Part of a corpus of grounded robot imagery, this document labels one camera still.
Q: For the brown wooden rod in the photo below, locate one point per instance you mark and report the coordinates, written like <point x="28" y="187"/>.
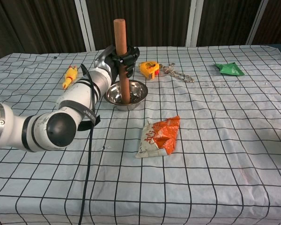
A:
<point x="120" y="42"/>

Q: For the dark brown curtain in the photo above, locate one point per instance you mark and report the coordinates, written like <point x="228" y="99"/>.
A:
<point x="154" y="21"/>

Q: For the yellow tape measure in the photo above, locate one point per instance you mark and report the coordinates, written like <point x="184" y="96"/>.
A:
<point x="149" y="69"/>

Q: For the white black checked tablecloth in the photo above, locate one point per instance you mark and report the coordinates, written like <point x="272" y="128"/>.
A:
<point x="154" y="187"/>

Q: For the yellow rubber chicken toy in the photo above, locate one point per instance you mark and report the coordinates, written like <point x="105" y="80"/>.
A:
<point x="70" y="76"/>

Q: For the stainless steel bowl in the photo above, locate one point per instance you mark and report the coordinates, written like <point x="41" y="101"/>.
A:
<point x="138" y="90"/>

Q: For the white frame post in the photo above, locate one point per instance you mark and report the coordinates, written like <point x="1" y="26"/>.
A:
<point x="256" y="23"/>
<point x="194" y="21"/>
<point x="85" y="23"/>

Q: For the green snack packet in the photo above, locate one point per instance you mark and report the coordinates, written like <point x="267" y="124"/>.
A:
<point x="229" y="69"/>

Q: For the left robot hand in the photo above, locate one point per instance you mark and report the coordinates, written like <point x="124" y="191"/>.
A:
<point x="110" y="61"/>

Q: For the orange white snack bag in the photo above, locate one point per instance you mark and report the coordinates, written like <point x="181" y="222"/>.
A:
<point x="162" y="138"/>

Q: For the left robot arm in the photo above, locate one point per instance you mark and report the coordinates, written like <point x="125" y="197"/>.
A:
<point x="61" y="126"/>

